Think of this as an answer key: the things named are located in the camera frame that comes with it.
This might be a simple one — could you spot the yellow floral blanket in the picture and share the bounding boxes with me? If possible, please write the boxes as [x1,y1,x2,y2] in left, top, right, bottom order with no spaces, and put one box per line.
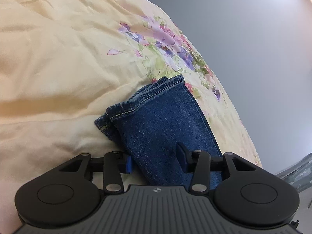
[0,0,263,234]

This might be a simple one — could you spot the grey-green printed curtain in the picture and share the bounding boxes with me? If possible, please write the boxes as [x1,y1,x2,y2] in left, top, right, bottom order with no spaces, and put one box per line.
[274,152,312,193]

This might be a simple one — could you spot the blue denim pants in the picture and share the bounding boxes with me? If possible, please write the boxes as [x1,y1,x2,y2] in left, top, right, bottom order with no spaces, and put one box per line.
[94,75,223,191]

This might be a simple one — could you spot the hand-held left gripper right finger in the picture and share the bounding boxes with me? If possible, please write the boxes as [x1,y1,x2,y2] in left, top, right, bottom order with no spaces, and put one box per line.
[175,143,259,196]

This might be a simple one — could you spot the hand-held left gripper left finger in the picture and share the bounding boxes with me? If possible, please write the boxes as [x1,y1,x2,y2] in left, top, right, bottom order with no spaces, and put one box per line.
[58,151,133,195]

